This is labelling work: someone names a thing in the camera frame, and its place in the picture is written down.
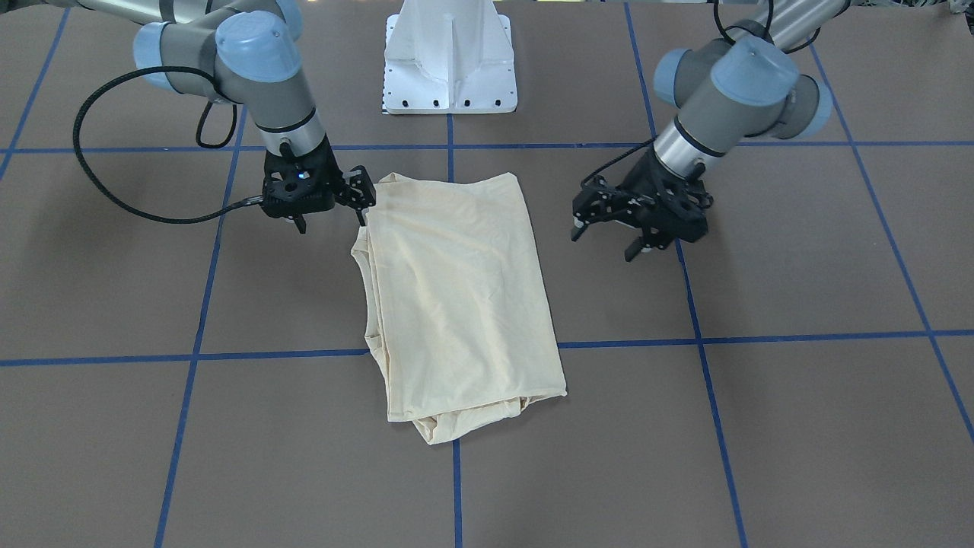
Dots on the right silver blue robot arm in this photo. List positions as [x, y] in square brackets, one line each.
[244, 54]

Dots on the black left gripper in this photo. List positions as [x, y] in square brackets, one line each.
[638, 185]

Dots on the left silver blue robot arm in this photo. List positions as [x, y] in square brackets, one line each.
[741, 85]

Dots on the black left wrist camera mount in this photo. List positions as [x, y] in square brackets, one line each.
[613, 201]

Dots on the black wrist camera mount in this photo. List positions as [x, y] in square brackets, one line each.
[355, 189]
[613, 201]

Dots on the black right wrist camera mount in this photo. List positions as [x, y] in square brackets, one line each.
[355, 189]

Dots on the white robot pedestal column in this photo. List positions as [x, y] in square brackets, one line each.
[449, 57]

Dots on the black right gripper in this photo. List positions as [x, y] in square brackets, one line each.
[332, 170]

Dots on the cream long-sleeve printed shirt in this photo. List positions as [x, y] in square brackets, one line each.
[459, 321]

